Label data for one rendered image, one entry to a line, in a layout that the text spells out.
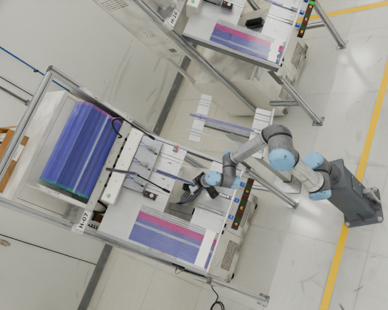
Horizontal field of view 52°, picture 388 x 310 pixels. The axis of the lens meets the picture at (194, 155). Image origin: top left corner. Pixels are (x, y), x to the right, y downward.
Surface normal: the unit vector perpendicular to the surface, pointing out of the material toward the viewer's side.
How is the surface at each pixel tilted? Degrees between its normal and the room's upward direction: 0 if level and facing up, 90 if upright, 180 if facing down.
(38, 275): 90
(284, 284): 0
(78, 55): 90
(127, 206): 44
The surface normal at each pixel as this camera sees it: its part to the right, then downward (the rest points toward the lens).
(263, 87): 0.69, 0.07
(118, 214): 0.03, -0.25
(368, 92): -0.63, -0.43
